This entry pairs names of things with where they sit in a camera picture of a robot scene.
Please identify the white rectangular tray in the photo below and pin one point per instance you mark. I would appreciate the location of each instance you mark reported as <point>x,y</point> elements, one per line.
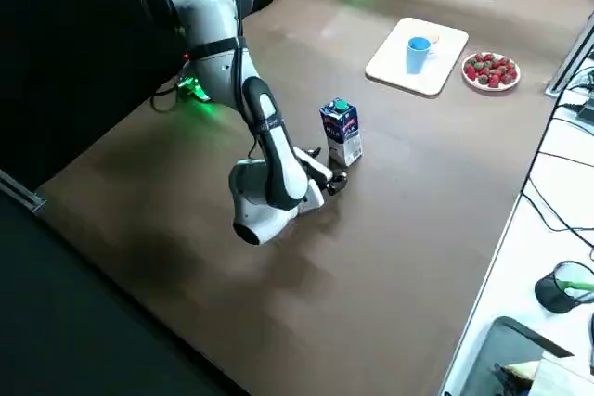
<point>408,80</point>

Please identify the white round plate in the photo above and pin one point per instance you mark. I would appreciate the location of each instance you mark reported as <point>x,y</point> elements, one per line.
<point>487,88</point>

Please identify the blue white milk carton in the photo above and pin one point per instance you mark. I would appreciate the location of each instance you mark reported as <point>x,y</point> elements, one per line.
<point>341,136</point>

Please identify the blue plastic cup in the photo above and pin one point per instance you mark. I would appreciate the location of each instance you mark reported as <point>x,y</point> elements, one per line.
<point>417,60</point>

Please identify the cardboard box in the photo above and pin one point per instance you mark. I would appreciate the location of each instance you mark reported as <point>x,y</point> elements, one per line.
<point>566,377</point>

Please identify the pink plastic bowl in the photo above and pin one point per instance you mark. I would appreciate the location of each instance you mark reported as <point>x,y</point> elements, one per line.
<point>435,47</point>

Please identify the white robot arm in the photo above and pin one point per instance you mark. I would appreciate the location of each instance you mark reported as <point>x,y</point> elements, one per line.
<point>278,173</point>

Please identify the aluminium frame post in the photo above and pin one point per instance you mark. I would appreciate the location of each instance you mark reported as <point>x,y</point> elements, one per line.
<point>571,53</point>

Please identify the black mesh holder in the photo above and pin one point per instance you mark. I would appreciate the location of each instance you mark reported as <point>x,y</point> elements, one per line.
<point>554,294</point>

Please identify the dark grey tray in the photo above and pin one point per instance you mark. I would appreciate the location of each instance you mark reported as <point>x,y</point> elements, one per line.
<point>506,354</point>

